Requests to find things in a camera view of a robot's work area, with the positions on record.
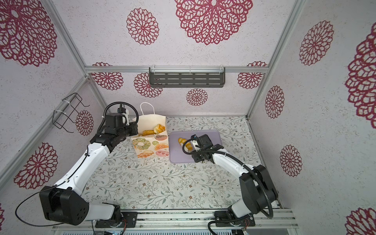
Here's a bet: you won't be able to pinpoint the black wire wall rack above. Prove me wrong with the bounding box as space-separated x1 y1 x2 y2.
52 93 89 133

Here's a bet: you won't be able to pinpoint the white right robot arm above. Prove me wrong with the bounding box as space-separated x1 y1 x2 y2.
191 144 278 226

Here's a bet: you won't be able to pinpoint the round crusty yellow bread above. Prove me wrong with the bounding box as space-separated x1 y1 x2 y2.
141 130 155 136

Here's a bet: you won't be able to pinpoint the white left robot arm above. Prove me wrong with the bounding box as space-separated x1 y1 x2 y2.
39 122 138 228

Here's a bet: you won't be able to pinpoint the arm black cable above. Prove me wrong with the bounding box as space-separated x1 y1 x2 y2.
15 145 98 227
182 137 274 235

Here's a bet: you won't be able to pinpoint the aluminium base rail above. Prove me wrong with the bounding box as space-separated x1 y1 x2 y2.
49 209 301 235

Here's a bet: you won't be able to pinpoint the striped croissant bread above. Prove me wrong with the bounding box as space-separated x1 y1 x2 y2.
178 138 194 152

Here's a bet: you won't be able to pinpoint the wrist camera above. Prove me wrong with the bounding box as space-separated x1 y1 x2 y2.
191 134 213 149
101 107 130 134

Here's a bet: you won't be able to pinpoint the printed white paper bag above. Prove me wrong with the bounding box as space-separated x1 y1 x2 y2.
131 102 169 159

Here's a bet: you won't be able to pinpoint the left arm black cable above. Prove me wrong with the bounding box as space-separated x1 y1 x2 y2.
15 145 98 227

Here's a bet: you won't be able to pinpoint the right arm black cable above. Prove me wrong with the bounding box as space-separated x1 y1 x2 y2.
182 137 274 235

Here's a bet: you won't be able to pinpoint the lilac plastic tray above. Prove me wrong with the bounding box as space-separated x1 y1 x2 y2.
168 130 222 164

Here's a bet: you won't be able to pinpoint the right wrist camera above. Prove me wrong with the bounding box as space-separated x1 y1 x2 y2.
191 134 213 149

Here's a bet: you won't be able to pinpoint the knotted golden bun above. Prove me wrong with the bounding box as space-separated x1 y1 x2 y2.
153 124 166 134

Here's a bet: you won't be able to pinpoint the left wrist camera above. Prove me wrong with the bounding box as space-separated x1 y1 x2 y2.
101 107 130 134

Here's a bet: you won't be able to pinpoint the cream bread tongs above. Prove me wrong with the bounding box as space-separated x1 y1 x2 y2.
183 139 196 153

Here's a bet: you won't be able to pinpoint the grey wall shelf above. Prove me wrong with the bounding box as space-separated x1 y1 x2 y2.
149 67 226 88

